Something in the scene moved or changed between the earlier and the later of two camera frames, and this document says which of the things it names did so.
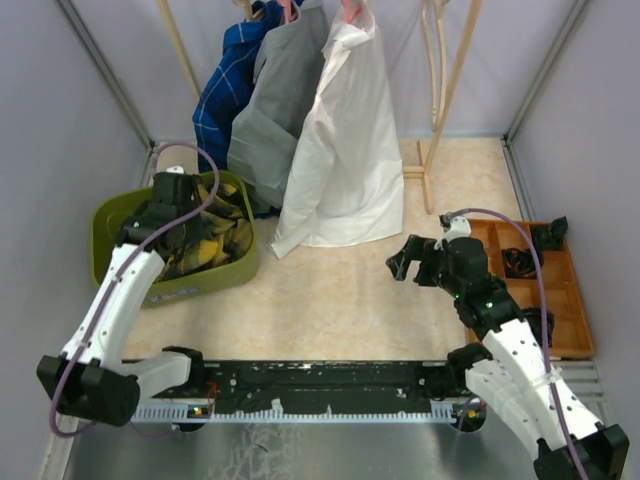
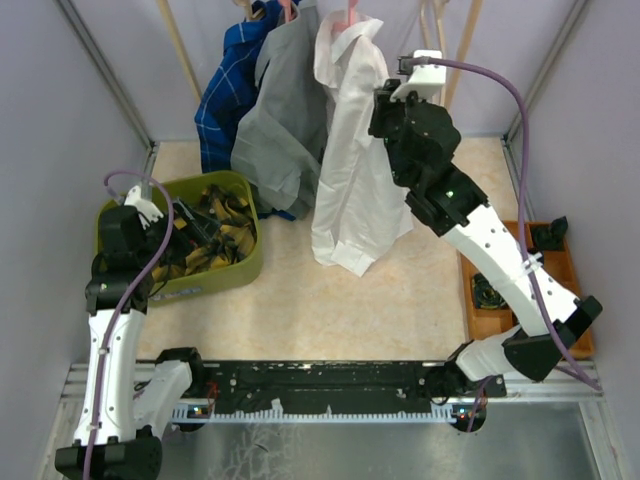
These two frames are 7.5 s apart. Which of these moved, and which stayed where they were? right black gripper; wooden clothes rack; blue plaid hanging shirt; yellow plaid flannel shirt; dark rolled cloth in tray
Moved: right black gripper
Stayed: wooden clothes rack; blue plaid hanging shirt; yellow plaid flannel shirt; dark rolled cloth in tray
